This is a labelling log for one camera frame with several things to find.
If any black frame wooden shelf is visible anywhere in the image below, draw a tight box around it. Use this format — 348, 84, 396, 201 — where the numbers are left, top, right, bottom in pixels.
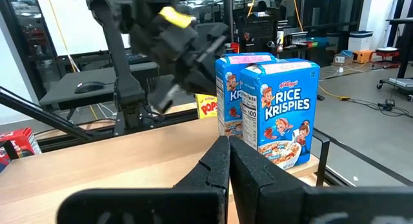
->
0, 116, 332, 224

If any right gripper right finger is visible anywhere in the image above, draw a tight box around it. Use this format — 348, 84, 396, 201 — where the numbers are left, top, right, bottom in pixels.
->
228, 136, 413, 224

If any yellow floor cable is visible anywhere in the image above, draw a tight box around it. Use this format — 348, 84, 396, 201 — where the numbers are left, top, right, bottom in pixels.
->
317, 85, 351, 101

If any black equipment rack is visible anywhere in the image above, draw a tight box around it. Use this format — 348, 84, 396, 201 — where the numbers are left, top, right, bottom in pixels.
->
234, 12, 285, 54

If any grey desk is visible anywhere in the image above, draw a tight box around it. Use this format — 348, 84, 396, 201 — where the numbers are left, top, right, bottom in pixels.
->
38, 61, 159, 110

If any blue Rice Krispies cereal box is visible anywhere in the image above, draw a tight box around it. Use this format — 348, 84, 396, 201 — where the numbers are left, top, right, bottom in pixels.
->
239, 58, 321, 170
215, 52, 278, 137

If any white lidded bin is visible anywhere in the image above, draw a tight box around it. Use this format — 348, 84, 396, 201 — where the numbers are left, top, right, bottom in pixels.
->
347, 30, 374, 53

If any black computer mouse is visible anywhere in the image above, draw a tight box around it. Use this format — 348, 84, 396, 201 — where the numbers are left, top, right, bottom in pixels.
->
74, 81, 106, 95

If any black diagonal strut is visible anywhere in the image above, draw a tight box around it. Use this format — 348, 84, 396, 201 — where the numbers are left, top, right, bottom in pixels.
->
0, 87, 94, 141

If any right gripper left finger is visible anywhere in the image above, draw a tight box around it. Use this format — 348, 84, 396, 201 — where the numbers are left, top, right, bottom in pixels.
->
57, 136, 231, 224

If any red cart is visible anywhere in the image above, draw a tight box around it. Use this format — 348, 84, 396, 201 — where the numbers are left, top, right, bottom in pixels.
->
374, 46, 401, 69

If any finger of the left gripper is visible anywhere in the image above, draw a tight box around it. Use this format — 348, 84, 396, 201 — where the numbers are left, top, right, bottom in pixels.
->
180, 22, 230, 96
148, 74, 186, 115

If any red Froot Loops cereal box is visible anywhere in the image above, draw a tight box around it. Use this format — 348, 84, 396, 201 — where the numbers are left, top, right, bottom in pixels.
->
0, 127, 43, 173

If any yellow hanging cable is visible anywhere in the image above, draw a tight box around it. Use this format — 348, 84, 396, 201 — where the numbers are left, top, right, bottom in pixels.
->
45, 0, 81, 73

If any black floor cable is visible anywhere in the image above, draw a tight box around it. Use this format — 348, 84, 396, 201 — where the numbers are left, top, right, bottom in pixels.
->
347, 97, 413, 118

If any orange box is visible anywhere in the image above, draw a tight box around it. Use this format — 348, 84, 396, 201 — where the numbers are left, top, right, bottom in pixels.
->
353, 49, 374, 64

